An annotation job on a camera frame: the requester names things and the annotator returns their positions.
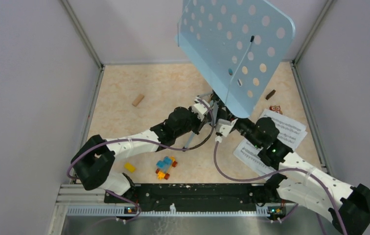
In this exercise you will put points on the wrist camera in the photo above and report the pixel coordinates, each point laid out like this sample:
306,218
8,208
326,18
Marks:
200,108
223,128

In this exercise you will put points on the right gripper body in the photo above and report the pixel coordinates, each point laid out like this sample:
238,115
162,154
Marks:
245,126

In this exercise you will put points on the light wooden block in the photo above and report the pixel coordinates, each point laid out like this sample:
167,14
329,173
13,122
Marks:
138,100

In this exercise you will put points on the sheet music page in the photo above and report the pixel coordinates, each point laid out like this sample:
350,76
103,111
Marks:
291,132
247,154

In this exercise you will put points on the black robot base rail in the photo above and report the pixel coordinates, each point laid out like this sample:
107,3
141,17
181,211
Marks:
222,197

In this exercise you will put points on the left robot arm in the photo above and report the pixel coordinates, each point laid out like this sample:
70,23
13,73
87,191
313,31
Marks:
93,163

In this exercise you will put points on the yellow toy brick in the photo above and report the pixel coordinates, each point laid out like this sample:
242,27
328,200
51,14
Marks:
129,167

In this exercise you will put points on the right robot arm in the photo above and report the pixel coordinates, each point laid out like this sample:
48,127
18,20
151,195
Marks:
347,207

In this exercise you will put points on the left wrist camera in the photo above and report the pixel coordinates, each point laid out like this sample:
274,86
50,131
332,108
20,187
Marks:
200,108

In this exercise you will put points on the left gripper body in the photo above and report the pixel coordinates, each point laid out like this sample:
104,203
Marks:
194,123

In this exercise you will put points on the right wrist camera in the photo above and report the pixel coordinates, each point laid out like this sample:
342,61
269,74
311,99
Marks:
223,128

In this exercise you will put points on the toy block car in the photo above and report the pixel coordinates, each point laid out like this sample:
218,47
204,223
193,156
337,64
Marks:
164,166

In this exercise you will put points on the dark brown wooden block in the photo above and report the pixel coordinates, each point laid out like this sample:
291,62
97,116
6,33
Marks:
270,94

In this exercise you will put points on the blue music stand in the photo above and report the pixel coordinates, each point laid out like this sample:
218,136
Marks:
236,45

